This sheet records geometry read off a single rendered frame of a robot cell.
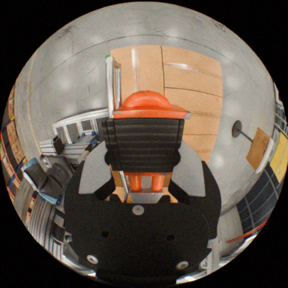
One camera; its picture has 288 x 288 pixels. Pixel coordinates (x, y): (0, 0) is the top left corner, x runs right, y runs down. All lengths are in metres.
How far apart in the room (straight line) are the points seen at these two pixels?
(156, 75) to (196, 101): 0.38
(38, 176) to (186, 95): 1.08
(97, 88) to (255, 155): 2.57
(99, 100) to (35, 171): 1.22
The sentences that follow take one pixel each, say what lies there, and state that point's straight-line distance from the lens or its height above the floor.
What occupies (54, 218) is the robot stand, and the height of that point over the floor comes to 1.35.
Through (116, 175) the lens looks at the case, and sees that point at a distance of 0.49.
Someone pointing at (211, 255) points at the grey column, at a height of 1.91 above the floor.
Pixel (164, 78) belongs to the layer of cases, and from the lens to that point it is 0.79.
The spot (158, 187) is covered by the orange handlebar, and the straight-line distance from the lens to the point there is 0.18.
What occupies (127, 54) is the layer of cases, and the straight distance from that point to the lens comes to 0.85.
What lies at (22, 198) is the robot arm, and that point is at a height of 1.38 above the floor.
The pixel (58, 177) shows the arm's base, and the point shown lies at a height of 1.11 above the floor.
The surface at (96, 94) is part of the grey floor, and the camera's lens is 1.48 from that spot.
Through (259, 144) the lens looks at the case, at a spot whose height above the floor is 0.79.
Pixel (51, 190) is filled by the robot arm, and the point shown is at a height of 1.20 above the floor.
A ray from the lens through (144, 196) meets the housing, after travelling 0.20.
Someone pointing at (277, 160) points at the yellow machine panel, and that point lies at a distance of 7.35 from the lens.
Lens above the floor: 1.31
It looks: 59 degrees down
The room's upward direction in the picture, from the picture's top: 180 degrees counter-clockwise
